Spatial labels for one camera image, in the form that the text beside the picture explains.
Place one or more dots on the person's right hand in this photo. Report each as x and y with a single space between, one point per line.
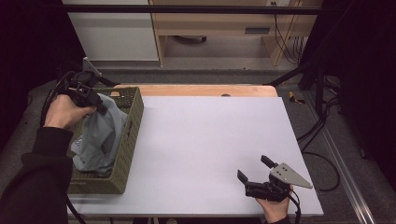
275 210

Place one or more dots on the grey-blue cloth garment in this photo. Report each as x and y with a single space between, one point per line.
99 140

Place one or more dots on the white cabinet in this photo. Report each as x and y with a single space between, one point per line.
115 34

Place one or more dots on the black horizontal bar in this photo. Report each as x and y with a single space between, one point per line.
186 9

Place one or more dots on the metal floor rail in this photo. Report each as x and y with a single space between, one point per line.
345 168

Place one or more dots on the person's left hand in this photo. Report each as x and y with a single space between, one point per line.
63 112

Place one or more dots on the light wooden desk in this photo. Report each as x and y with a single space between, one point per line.
214 21

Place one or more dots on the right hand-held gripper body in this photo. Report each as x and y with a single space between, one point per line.
274 185

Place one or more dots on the black metal stand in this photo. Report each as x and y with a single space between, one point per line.
311 71

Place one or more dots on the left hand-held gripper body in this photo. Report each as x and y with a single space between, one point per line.
81 90

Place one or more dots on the white table board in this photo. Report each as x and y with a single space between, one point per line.
205 155

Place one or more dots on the olive green plastic basket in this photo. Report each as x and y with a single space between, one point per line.
124 149

